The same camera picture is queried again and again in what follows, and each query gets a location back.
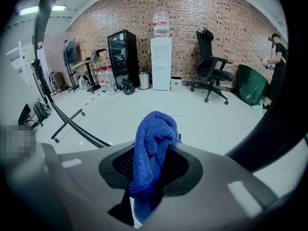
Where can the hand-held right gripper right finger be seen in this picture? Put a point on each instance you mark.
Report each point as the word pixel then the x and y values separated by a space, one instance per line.
pixel 216 189

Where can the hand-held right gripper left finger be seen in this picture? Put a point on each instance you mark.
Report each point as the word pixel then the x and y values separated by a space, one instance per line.
pixel 79 177

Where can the blue cloth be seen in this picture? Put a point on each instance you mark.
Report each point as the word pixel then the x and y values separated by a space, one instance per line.
pixel 151 141

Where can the black office chair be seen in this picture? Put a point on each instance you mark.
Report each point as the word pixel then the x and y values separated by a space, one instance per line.
pixel 41 112
pixel 209 68

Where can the black television stand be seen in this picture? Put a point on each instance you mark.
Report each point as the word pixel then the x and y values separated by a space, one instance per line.
pixel 73 89

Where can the dark brown cabinet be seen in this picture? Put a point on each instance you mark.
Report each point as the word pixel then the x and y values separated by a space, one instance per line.
pixel 57 80

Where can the black floor bag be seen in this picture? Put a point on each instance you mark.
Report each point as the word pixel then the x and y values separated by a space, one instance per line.
pixel 128 88

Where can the stack of water bottles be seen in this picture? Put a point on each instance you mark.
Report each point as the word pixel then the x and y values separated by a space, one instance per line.
pixel 104 77

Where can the green bin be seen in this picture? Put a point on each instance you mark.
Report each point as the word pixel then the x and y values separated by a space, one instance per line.
pixel 252 85

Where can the yellow table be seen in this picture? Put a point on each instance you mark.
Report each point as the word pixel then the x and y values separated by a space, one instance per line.
pixel 79 65

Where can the white waste bin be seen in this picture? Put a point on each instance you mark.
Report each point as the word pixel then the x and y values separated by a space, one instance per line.
pixel 176 84

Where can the silver waste bin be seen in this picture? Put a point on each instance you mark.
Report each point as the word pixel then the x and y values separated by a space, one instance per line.
pixel 144 80

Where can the stack of cardboard boxes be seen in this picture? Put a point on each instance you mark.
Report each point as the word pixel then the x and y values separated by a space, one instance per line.
pixel 103 59

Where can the black television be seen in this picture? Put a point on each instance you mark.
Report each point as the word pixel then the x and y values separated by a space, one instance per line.
pixel 70 53

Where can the black glass-door cabinet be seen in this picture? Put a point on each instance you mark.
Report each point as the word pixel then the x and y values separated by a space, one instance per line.
pixel 122 56

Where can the white water dispenser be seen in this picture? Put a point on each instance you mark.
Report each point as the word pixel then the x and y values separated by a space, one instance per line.
pixel 161 64

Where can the clear dispenser water jug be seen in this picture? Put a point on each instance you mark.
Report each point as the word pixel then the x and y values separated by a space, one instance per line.
pixel 161 25

